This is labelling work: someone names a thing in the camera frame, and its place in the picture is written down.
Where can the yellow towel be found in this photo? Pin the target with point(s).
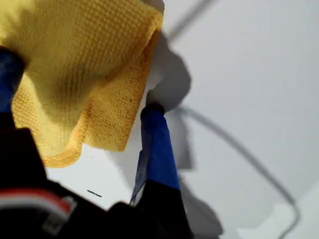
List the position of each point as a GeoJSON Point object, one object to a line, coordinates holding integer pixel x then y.
{"type": "Point", "coordinates": [74, 62]}

